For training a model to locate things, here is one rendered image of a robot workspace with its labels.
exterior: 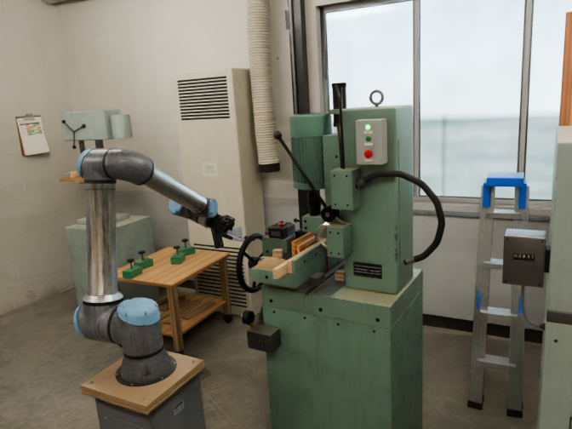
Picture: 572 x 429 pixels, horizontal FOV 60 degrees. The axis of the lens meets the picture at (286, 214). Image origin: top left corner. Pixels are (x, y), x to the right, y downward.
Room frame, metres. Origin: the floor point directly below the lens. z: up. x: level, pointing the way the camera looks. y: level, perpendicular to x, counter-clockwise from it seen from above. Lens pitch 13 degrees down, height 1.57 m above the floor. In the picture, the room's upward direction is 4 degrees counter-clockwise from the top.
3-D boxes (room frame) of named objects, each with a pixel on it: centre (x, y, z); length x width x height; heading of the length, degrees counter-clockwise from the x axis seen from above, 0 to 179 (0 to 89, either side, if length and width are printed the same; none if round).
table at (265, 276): (2.16, -0.05, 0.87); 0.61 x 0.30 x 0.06; 149
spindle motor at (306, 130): (2.09, -0.13, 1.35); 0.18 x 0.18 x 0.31
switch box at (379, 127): (1.80, -0.33, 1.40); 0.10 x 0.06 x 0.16; 59
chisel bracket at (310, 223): (2.08, -0.14, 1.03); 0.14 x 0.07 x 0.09; 59
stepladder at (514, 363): (2.25, -1.02, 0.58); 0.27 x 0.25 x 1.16; 153
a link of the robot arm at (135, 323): (1.73, 0.58, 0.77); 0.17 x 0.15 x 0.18; 68
